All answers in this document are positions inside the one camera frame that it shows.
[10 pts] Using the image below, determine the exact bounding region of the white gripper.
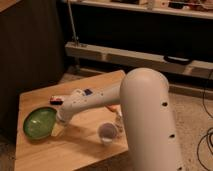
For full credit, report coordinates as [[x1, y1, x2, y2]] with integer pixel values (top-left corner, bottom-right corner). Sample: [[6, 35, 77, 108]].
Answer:
[[51, 111, 70, 137]]

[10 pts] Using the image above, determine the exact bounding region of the green ceramic bowl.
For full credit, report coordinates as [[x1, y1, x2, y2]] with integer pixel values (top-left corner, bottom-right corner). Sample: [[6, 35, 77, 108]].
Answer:
[[23, 107, 57, 140]]

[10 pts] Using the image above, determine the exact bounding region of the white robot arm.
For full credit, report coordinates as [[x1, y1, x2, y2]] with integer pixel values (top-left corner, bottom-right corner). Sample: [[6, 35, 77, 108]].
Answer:
[[52, 68, 185, 171]]

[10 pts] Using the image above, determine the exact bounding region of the black and red box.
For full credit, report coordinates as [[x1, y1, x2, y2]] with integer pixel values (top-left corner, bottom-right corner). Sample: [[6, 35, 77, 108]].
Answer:
[[50, 96, 65, 105]]

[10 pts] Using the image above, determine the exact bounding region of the blue rectangular block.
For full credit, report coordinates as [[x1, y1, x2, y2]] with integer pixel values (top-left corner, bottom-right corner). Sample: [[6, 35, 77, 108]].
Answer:
[[84, 89, 93, 95]]

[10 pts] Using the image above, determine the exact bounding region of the white paper cup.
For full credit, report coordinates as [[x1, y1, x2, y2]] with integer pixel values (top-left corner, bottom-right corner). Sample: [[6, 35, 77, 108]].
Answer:
[[98, 123, 118, 146]]

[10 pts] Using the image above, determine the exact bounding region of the orange marker pen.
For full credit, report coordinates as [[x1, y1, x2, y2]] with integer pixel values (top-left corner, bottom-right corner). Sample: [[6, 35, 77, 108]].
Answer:
[[106, 105, 118, 112]]

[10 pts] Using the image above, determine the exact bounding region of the wooden shelf rack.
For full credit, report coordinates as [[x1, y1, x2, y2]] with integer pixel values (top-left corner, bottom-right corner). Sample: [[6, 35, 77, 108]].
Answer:
[[61, 0, 213, 78]]

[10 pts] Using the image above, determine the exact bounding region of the black handle on shelf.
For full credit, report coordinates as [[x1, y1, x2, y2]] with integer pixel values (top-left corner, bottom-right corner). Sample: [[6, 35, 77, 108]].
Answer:
[[163, 56, 193, 65]]

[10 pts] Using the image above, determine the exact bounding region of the black cable on floor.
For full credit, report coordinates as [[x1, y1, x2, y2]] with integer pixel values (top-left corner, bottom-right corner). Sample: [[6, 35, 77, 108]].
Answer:
[[196, 71, 213, 171]]

